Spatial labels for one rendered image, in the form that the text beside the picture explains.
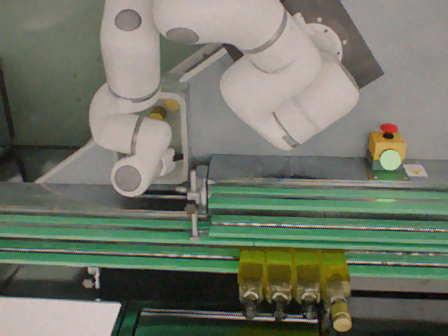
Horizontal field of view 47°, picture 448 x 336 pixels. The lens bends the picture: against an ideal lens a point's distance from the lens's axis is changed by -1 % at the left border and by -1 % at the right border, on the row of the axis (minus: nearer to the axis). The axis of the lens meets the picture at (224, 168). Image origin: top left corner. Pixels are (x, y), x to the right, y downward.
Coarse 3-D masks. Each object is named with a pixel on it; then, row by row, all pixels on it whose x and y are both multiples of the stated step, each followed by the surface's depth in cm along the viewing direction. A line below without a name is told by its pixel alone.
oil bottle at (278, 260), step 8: (272, 248) 115; (280, 248) 115; (288, 248) 115; (272, 256) 112; (280, 256) 112; (288, 256) 112; (272, 264) 110; (280, 264) 110; (288, 264) 110; (272, 272) 107; (280, 272) 107; (288, 272) 107; (272, 280) 105; (280, 280) 105; (288, 280) 105; (272, 288) 104; (280, 288) 104; (288, 288) 104; (272, 296) 104; (288, 296) 104
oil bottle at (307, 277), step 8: (296, 248) 114; (304, 248) 114; (312, 248) 114; (296, 256) 112; (304, 256) 112; (312, 256) 112; (296, 264) 109; (304, 264) 109; (312, 264) 109; (296, 272) 107; (304, 272) 107; (312, 272) 107; (320, 272) 107; (296, 280) 105; (304, 280) 105; (312, 280) 104; (320, 280) 105; (296, 288) 104; (304, 288) 103; (312, 288) 103; (320, 288) 104; (296, 296) 105; (320, 296) 104
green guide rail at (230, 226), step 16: (224, 224) 117; (240, 224) 117; (256, 224) 117; (272, 224) 117; (288, 224) 117; (304, 224) 117; (320, 224) 117; (336, 224) 117; (352, 224) 117; (368, 224) 116; (384, 224) 116; (400, 224) 116; (416, 224) 116; (432, 224) 116; (320, 240) 113; (336, 240) 112; (352, 240) 112; (368, 240) 112; (384, 240) 111; (400, 240) 111; (416, 240) 111; (432, 240) 111
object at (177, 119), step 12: (168, 96) 113; (180, 96) 114; (180, 108) 115; (168, 120) 124; (180, 120) 123; (180, 132) 125; (180, 144) 126; (120, 156) 123; (180, 168) 127; (156, 180) 123; (168, 180) 123; (180, 180) 123
